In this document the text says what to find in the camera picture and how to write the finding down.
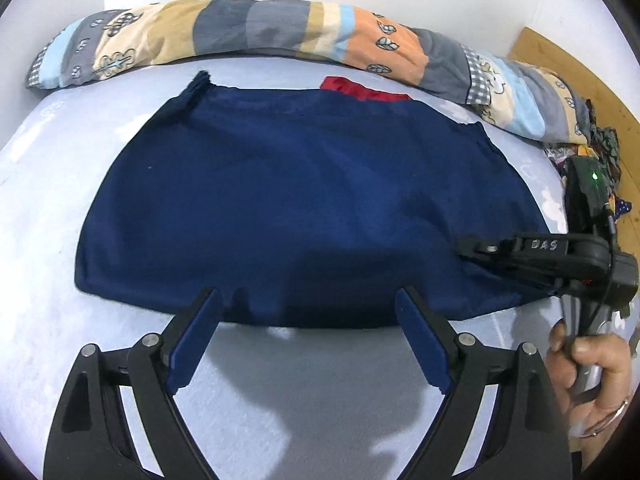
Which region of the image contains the navy blue jacket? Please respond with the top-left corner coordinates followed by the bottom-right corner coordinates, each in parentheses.
top-left (74, 71), bottom-right (568, 330)

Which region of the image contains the light blue cloud-print bed sheet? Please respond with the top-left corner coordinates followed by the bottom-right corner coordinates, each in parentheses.
top-left (0, 55), bottom-right (640, 480)

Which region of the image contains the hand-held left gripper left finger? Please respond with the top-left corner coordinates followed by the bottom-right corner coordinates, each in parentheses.
top-left (42, 286), bottom-right (223, 480)

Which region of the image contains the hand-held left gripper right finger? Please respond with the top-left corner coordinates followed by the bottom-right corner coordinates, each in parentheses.
top-left (395, 285), bottom-right (573, 480)

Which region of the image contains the person's right hand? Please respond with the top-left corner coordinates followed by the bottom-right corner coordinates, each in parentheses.
top-left (545, 319), bottom-right (640, 441)

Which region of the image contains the person's right forearm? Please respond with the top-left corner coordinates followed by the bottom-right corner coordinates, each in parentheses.
top-left (570, 402), bottom-right (638, 478)

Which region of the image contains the pile of colourful clothes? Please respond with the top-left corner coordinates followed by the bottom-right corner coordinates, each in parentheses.
top-left (542, 99), bottom-right (635, 226)

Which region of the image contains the rolled patchwork quilt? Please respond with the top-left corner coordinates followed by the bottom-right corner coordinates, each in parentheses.
top-left (26, 0), bottom-right (596, 147)

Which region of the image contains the wooden headboard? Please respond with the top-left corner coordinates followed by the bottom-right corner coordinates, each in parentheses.
top-left (507, 26), bottom-right (640, 128)

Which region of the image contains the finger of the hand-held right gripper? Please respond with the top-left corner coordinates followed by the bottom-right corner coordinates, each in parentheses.
top-left (462, 258), bottom-right (569, 295)
top-left (454, 232), bottom-right (613, 275)

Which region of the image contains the silver bangle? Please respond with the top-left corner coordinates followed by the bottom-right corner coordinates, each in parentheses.
top-left (585, 399), bottom-right (629, 438)

